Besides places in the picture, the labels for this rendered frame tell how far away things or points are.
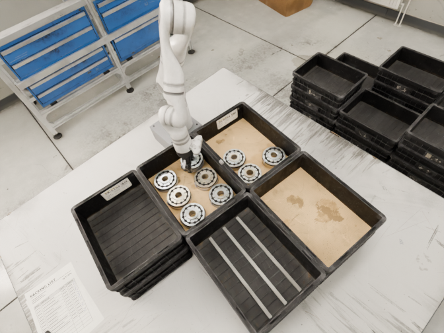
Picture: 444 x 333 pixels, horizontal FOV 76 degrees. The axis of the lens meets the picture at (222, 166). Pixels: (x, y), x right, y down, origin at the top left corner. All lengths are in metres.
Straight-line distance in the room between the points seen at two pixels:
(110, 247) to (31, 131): 2.26
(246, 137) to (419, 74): 1.46
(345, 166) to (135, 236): 1.02
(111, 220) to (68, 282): 0.32
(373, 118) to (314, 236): 1.24
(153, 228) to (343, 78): 1.67
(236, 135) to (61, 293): 1.02
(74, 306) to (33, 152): 1.98
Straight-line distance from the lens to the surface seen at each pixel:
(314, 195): 1.23
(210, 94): 1.82
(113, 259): 1.24
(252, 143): 1.36
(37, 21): 2.67
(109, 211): 1.34
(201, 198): 1.23
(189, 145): 1.12
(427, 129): 2.11
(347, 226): 1.20
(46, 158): 3.01
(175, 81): 0.97
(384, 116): 2.25
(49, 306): 1.48
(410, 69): 2.49
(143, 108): 2.95
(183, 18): 0.94
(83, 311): 1.39
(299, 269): 1.12
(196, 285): 1.25
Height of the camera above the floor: 1.90
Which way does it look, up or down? 56 degrees down
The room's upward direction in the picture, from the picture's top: 11 degrees counter-clockwise
